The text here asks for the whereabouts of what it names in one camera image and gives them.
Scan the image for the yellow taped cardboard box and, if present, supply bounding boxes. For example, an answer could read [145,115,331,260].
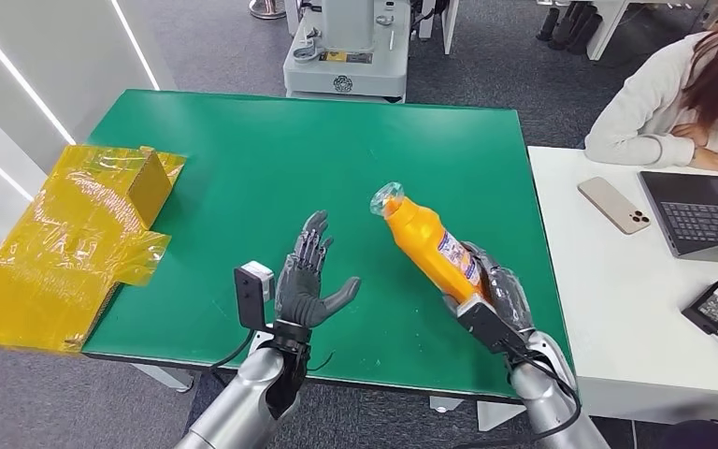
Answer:
[0,144,187,355]

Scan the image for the white desk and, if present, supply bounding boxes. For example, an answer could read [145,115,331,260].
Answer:
[586,0,713,62]

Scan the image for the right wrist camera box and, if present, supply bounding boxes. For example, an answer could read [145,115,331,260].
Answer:
[455,294,528,357]

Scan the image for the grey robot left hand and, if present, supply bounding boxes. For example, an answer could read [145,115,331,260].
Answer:
[274,210,362,329]

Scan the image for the white furniture leg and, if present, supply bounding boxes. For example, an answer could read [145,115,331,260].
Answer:
[439,0,461,56]

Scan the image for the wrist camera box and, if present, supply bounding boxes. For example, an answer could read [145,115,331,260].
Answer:
[234,260,276,333]
[455,294,528,357]

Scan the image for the black boots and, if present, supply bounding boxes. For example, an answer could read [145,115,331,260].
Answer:
[535,5,604,56]

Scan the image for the metal stanchion base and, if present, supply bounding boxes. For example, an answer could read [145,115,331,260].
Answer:
[248,0,287,21]

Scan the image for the person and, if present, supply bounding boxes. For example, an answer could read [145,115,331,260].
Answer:
[584,8,718,175]

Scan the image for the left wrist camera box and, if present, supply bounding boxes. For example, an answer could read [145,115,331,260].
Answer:
[234,260,276,333]

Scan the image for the beige smartphone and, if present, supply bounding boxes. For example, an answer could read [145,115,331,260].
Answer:
[577,176,652,236]

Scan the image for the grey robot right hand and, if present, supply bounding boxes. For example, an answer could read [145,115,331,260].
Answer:
[461,241,535,337]

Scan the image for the white table foot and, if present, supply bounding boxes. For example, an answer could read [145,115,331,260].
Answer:
[129,362,194,394]
[428,395,549,432]

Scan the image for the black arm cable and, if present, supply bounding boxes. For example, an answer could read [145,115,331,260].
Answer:
[507,346,584,444]
[208,328,256,374]

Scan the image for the grey laptop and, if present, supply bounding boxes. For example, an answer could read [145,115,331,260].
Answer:
[638,170,718,267]

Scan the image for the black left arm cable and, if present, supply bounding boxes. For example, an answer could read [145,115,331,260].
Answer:
[208,328,256,374]

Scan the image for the black power adapter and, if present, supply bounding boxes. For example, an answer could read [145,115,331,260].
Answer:
[682,280,718,336]

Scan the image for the pale grey machine base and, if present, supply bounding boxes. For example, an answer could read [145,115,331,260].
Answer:
[282,0,412,104]

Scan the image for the orange plastic bottle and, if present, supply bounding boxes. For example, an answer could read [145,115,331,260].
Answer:
[369,181,490,306]

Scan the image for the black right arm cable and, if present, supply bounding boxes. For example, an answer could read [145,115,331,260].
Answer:
[507,346,584,444]

